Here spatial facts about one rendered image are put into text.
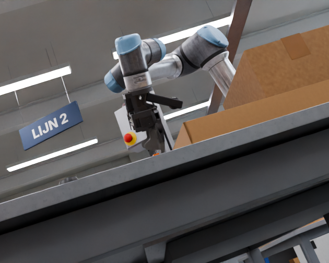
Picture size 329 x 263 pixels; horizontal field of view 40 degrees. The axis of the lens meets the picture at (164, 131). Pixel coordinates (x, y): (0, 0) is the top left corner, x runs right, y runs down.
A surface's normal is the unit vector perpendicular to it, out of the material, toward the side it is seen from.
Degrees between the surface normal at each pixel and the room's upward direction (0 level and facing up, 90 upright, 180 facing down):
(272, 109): 90
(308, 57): 90
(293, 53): 90
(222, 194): 90
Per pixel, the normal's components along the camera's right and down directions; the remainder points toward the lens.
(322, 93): 0.11, -0.39
